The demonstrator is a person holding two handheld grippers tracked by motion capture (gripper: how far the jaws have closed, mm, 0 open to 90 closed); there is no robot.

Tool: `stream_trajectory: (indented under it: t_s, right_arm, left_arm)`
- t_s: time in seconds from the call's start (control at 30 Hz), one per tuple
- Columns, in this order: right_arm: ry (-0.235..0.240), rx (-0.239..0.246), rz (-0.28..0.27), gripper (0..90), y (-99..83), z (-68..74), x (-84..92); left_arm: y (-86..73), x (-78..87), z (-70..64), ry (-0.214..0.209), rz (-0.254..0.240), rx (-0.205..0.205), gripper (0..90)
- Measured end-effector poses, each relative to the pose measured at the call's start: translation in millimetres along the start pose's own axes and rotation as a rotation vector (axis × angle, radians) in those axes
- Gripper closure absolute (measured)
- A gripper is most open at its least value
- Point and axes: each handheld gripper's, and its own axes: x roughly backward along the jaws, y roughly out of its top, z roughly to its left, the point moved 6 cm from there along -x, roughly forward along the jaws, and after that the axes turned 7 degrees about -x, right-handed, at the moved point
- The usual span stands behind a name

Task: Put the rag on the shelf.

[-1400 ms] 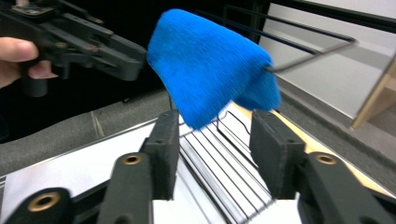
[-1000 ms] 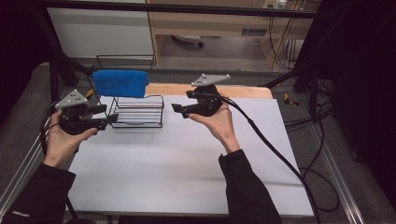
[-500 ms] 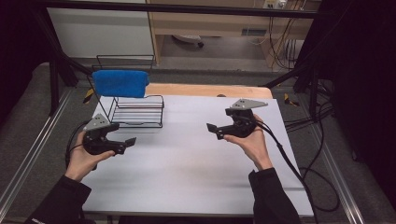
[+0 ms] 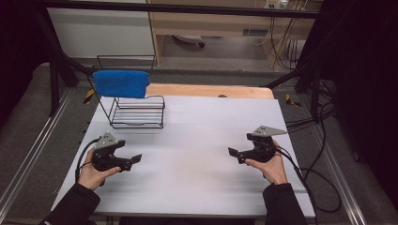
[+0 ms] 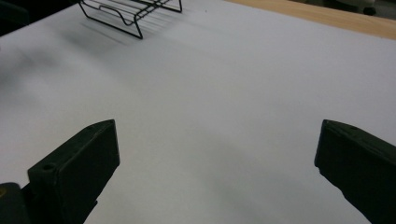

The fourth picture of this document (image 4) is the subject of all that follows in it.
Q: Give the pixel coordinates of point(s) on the aluminium floor rail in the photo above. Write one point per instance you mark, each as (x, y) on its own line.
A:
(31, 156)
(344, 190)

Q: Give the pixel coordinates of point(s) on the white cabinet panel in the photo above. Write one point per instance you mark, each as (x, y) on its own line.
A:
(100, 34)

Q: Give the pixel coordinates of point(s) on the black curtain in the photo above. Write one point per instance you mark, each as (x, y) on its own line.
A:
(18, 47)
(366, 78)

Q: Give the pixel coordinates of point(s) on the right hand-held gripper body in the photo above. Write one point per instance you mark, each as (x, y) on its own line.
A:
(264, 150)

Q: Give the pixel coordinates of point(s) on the wooden table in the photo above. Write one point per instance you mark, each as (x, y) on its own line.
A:
(212, 90)

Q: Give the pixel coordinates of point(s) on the white chair base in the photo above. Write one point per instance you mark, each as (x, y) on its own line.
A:
(187, 38)

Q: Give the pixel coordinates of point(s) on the blue desk label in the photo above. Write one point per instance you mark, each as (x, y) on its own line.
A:
(255, 32)

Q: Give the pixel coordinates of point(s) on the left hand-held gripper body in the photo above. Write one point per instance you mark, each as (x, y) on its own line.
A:
(105, 143)

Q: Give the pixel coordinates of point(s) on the white table mat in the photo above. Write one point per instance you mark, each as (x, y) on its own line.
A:
(194, 181)

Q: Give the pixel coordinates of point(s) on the person's left hand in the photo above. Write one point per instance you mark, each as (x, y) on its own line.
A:
(92, 176)

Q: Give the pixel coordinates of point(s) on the black metal stand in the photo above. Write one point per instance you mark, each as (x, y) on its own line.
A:
(54, 87)
(314, 93)

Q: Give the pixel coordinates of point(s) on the blue towel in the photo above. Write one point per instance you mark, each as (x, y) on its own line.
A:
(120, 83)

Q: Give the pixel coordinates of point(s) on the person's right hand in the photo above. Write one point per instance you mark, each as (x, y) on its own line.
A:
(273, 170)

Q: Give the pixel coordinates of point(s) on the black overhead frame bar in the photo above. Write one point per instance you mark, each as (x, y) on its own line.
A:
(187, 9)

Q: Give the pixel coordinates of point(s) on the yellow black tape piece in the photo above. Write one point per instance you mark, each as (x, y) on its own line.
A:
(291, 101)
(88, 97)

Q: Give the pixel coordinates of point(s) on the white power strip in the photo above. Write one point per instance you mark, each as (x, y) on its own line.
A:
(276, 3)

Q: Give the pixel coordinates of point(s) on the wooden desk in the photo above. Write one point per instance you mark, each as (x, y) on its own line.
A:
(212, 26)

